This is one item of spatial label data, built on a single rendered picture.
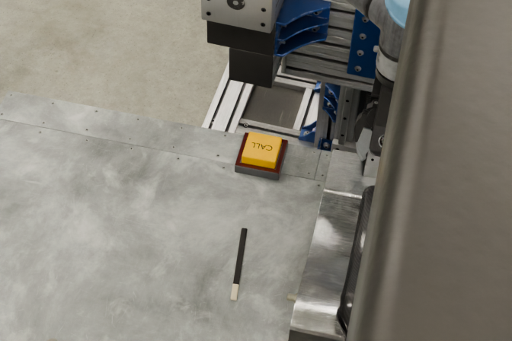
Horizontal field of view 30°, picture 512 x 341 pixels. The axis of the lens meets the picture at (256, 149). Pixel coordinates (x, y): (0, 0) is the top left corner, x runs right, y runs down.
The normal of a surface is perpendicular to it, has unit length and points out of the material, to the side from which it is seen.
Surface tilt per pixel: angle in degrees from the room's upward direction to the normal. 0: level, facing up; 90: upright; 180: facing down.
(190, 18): 0
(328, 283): 26
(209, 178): 0
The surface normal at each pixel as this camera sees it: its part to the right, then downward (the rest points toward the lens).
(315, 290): 0.10, -0.86
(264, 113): 0.03, -0.65
